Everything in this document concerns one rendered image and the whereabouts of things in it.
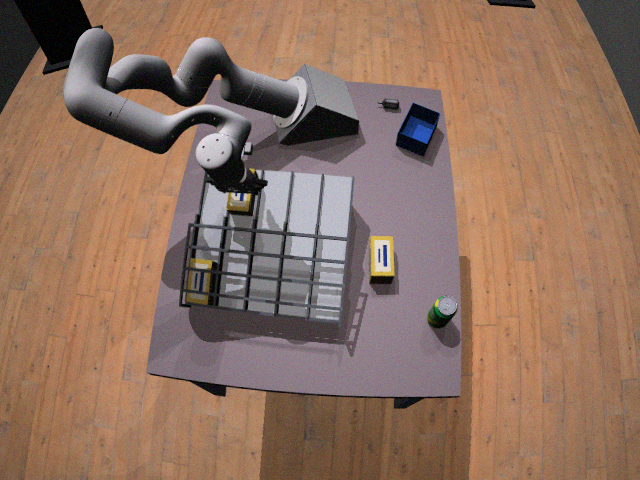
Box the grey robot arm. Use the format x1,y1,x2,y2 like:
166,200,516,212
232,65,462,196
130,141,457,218
63,28,309,188

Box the green drink can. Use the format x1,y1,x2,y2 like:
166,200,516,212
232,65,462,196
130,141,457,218
427,296,457,328

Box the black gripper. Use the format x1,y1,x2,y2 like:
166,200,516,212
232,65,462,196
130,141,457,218
205,165,268,195

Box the yellow carton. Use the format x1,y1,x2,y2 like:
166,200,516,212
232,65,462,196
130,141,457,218
369,236,394,284
226,169,258,216
186,258,217,305

